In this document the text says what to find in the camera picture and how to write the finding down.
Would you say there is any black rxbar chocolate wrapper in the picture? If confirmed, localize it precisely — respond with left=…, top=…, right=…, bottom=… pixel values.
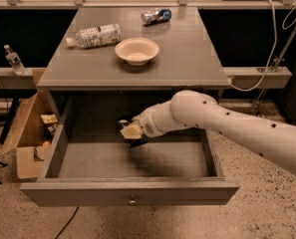
left=117, top=117, right=147, bottom=148

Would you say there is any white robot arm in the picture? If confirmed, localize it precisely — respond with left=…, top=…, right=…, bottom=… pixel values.
left=121, top=90, right=296, bottom=175

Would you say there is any grey open top drawer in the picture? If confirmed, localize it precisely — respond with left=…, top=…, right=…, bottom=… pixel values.
left=21, top=95, right=239, bottom=206

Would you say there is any black floor cable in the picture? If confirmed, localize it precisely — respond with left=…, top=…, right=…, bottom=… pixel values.
left=54, top=206, right=80, bottom=239

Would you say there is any grey cabinet with counter top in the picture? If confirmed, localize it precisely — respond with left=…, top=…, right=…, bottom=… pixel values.
left=37, top=6, right=232, bottom=124

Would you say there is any small metal drawer knob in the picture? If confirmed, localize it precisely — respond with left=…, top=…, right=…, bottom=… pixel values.
left=129, top=196, right=138, bottom=206

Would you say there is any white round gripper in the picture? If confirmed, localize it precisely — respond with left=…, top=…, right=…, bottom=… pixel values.
left=121, top=102, right=186, bottom=139

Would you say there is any white bowl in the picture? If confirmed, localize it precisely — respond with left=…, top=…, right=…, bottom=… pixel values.
left=115, top=38, right=159, bottom=66

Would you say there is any standing small water bottle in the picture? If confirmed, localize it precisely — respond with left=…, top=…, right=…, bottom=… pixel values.
left=4, top=45, right=25, bottom=76

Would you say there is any snack packet in box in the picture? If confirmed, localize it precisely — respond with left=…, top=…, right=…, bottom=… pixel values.
left=41, top=114, right=58, bottom=135

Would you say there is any open cardboard box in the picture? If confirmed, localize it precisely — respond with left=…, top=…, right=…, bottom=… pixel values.
left=0, top=68, right=61, bottom=180

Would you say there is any lying clear plastic bottle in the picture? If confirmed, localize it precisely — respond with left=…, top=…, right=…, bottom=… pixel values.
left=66, top=24, right=121, bottom=49

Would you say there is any crushed silver blue can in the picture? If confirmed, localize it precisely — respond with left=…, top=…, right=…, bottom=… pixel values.
left=141, top=8, right=171, bottom=26

